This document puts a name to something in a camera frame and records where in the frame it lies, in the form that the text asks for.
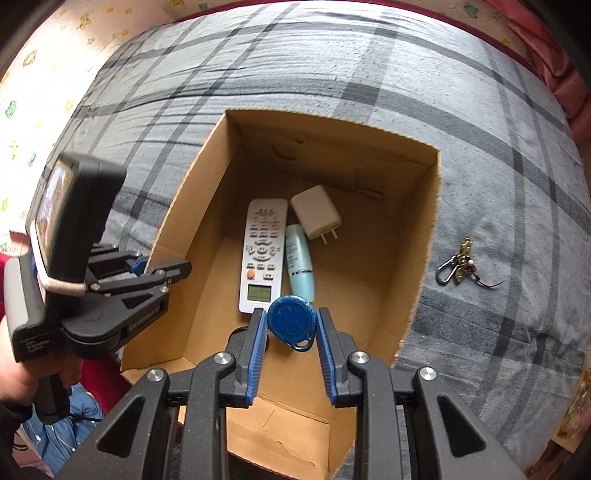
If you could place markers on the person's left hand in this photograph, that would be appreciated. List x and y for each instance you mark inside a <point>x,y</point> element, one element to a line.
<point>19,380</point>

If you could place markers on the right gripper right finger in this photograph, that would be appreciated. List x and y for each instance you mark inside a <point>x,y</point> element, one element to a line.
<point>343,388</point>

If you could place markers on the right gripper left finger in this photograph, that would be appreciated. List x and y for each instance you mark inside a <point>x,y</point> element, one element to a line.
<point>242,384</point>

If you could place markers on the teal cosmetic bottle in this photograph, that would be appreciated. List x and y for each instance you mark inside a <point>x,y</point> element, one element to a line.
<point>298,260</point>

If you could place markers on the blue jacket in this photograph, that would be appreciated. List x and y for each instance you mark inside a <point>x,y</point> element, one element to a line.
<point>57,442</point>

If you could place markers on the white power adapter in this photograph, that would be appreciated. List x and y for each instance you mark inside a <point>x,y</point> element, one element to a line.
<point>316,213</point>

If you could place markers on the grey plaid bed sheet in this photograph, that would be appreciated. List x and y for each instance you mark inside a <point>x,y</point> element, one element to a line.
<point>512,177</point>

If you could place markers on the gold keychain with carabiner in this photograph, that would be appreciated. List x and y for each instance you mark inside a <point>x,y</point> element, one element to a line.
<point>461,266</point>

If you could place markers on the brown cardboard box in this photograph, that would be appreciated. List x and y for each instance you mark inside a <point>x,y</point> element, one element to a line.
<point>369,274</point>

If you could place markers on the white remote control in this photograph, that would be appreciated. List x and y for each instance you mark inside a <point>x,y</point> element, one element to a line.
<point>261,274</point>

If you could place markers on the blue key fob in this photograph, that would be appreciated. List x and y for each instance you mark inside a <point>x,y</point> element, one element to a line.
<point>293,320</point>

